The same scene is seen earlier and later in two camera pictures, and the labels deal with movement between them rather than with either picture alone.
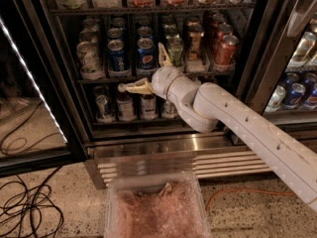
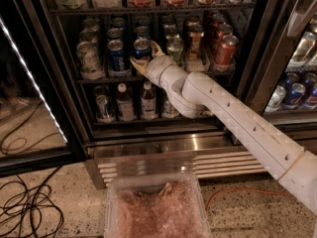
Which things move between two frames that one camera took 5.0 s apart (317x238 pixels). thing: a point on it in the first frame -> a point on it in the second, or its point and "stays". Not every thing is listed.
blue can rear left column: [119, 22] stays
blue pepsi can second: [145, 32] stays
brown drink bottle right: [149, 106] stays
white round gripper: [161, 80] -> [156, 68]
